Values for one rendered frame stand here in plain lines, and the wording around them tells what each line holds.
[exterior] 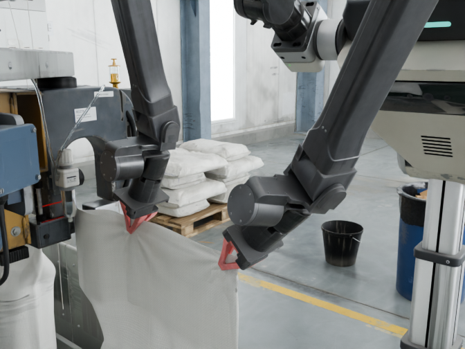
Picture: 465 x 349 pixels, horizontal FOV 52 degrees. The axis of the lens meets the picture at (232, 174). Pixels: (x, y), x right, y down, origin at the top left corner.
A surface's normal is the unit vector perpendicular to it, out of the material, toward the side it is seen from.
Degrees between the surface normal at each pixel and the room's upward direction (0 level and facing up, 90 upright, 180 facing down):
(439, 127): 130
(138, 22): 103
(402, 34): 124
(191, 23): 90
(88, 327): 90
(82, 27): 90
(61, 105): 90
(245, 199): 75
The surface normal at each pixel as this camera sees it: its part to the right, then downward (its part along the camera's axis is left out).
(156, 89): 0.62, 0.22
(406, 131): -0.47, 0.76
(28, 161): 0.97, 0.05
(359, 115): 0.34, 0.72
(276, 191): 0.46, -0.70
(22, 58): 1.00, 0.00
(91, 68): 0.78, 0.15
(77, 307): -0.62, 0.18
